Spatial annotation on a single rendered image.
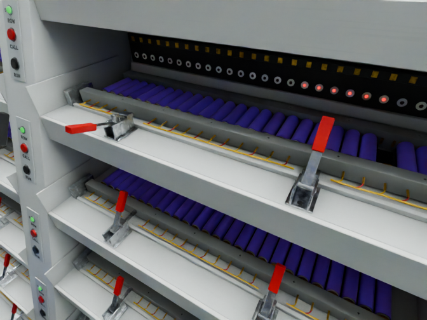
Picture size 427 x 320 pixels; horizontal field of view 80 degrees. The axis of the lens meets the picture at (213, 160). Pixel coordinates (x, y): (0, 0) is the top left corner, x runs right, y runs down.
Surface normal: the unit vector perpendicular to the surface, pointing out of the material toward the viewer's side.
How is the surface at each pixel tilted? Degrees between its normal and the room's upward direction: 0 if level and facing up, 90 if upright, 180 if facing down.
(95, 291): 20
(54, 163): 90
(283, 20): 109
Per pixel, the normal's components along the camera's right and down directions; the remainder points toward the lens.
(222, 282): -0.01, -0.79
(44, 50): 0.87, 0.29
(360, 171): -0.48, 0.54
